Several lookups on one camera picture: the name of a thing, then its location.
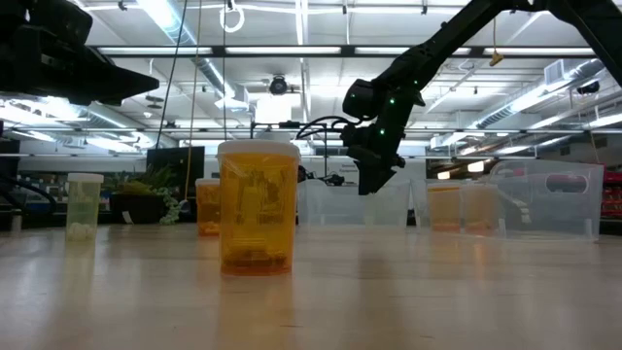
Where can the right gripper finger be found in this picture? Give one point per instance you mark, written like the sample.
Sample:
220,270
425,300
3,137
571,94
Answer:
371,177

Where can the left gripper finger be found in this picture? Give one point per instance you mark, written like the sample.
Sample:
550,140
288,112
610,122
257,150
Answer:
121,82

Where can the large orange medicine bottle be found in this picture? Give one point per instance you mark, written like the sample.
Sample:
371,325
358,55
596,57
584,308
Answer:
443,209
480,209
206,209
257,219

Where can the white cap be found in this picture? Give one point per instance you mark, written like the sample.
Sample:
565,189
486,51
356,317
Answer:
83,209

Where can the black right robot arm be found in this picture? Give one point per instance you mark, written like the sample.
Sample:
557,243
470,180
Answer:
437,46

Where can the white LED light bar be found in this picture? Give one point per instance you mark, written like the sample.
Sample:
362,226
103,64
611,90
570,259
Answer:
534,50
282,50
155,50
379,50

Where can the black monitor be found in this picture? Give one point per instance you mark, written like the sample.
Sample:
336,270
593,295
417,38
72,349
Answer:
175,160

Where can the potted green plant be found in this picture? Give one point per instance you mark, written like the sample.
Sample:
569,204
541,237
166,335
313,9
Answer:
138,206

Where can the rack with red bins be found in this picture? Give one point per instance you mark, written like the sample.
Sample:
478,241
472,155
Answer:
613,194

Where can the black round camera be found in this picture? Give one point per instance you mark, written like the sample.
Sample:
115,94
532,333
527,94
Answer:
278,85

